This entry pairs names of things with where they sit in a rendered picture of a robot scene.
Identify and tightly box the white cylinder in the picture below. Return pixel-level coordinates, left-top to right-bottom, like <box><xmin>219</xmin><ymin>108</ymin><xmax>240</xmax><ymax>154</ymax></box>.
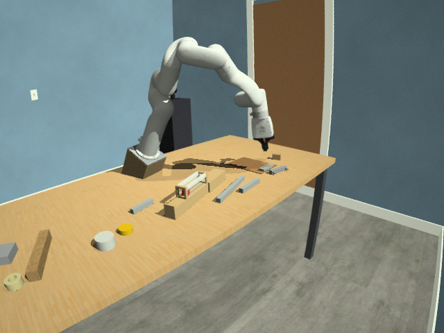
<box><xmin>94</xmin><ymin>231</ymin><xmax>116</xmax><ymax>251</ymax></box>

